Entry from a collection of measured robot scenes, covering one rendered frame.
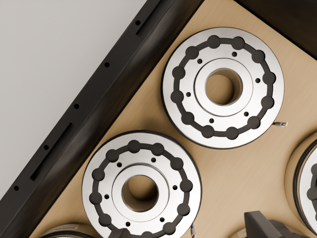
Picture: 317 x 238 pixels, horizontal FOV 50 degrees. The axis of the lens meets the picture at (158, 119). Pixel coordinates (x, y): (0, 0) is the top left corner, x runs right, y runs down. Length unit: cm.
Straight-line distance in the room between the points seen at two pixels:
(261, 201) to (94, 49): 28
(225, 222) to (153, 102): 13
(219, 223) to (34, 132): 27
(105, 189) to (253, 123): 14
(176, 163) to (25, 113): 26
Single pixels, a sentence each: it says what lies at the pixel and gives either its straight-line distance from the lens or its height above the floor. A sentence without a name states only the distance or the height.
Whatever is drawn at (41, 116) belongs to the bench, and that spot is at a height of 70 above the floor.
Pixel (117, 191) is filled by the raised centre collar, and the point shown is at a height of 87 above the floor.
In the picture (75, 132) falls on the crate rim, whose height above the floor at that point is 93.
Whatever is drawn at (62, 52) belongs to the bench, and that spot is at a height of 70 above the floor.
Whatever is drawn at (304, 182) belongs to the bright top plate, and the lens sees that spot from 31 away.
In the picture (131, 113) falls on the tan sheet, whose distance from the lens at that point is 32.
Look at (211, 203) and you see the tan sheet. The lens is 33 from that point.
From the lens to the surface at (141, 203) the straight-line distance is 31.
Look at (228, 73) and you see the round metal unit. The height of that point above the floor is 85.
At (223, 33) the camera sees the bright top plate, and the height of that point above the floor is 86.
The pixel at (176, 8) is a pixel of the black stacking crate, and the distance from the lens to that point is 25.
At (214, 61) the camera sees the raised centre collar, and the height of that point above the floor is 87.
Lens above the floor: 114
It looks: 87 degrees down
